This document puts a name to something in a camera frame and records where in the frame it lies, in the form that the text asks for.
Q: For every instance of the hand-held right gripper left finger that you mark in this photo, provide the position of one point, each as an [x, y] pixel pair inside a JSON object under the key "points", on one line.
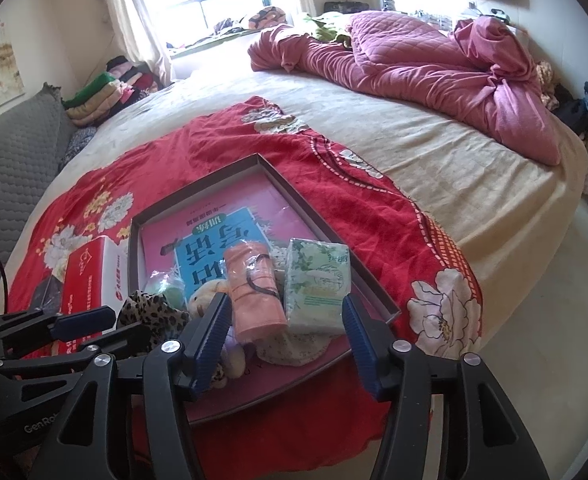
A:
{"points": [[214, 340]]}

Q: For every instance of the bed with cream sheet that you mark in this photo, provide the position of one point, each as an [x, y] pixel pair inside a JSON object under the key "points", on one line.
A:
{"points": [[474, 185]]}

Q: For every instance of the green cloth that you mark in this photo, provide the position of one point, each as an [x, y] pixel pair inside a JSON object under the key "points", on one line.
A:
{"points": [[326, 29]]}

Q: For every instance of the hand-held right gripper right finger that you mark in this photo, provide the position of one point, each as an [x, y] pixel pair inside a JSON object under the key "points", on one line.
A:
{"points": [[359, 345]]}

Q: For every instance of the leopard print cloth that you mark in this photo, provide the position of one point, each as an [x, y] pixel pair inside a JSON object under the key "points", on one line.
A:
{"points": [[154, 312]]}

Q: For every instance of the plush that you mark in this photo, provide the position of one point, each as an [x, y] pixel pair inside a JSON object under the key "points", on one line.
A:
{"points": [[169, 292]]}

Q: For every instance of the red floral blanket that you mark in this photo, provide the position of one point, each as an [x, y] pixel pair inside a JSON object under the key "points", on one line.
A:
{"points": [[324, 180]]}

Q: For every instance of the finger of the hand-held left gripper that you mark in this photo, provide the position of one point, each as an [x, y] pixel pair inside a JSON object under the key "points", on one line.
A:
{"points": [[81, 321], [119, 341]]}

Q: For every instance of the shallow grey box tray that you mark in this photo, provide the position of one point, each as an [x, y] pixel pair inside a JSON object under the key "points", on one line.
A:
{"points": [[284, 390]]}

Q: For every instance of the green white tissue pack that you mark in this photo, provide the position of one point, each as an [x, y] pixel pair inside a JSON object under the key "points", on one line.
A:
{"points": [[316, 285]]}

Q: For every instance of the pink quilt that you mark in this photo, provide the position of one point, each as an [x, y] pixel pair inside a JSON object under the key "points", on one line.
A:
{"points": [[424, 65]]}

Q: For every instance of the pale floral patterned pouch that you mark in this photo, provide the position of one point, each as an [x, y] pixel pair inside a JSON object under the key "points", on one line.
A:
{"points": [[294, 350]]}

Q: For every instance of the grey quilted headboard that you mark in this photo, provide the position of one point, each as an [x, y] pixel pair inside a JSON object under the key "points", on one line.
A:
{"points": [[19, 160]]}

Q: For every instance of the teddy bear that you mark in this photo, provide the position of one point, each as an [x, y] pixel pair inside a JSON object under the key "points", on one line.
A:
{"points": [[205, 297]]}

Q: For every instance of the pink towel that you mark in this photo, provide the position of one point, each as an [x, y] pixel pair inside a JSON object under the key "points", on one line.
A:
{"points": [[251, 300]]}

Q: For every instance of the grey patterned pillow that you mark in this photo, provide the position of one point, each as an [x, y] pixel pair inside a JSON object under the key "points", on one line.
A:
{"points": [[76, 147]]}

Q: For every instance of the pink book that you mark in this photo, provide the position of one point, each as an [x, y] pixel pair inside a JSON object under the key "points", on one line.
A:
{"points": [[214, 215]]}

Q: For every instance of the stack of folded blankets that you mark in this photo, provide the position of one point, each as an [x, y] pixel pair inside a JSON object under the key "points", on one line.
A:
{"points": [[99, 95]]}

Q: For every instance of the black box device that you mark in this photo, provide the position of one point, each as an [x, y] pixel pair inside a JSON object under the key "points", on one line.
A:
{"points": [[344, 6]]}

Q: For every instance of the patterned cushion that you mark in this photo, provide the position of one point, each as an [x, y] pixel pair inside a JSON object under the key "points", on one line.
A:
{"points": [[269, 17]]}

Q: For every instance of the red and white box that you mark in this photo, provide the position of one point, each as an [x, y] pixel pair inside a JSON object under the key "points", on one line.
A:
{"points": [[94, 270]]}

